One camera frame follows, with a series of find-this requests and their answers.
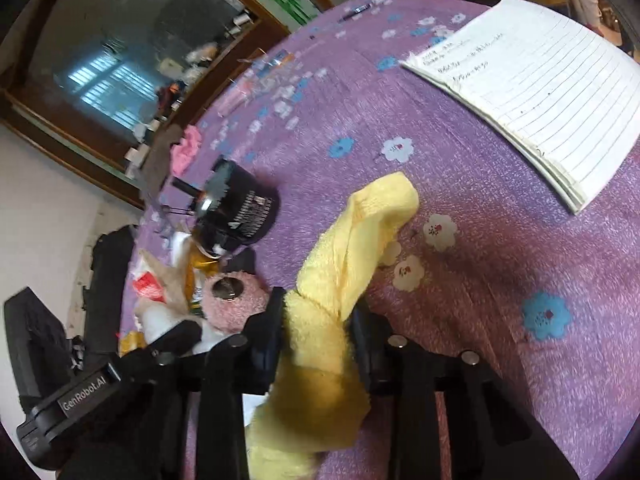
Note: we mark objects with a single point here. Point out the pink fluffy cloth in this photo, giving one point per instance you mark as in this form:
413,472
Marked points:
186,147

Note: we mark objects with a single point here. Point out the lined paper notebook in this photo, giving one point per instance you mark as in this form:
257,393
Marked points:
540,85

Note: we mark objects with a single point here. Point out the pink plush toy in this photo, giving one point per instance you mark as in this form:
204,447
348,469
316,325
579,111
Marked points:
250,307

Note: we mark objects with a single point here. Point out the brown cloth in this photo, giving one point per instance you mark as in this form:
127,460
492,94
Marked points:
160,160

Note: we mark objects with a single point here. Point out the red wrapper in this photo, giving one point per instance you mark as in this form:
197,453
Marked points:
147,287

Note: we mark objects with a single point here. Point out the clear plastic packet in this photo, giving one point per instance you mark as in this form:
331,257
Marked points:
240,97

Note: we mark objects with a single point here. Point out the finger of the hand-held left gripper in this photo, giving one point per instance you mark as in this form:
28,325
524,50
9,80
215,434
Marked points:
180,335

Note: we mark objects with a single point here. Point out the black and white pen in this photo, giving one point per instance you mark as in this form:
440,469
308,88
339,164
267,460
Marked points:
356,11

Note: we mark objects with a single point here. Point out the black electric motor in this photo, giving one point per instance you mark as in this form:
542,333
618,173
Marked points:
245,210

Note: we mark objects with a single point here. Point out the yellow towel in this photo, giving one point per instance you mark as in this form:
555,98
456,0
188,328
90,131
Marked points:
350,240

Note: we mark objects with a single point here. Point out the wooden framed mirror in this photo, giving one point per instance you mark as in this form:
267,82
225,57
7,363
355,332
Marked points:
125,35

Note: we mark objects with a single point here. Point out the clear packet with blue items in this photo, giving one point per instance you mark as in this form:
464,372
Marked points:
272,62

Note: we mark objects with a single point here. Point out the yellow wrapper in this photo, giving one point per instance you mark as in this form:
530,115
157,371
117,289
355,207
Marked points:
131,340

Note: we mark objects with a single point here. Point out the row of small dresser items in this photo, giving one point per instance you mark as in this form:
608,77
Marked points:
175,90

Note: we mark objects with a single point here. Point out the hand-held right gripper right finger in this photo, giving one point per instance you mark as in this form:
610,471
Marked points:
361,345

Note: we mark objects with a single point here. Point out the purple floral blanket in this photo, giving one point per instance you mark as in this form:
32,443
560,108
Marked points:
450,160

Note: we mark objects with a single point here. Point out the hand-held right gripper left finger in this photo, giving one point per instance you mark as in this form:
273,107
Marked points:
267,350

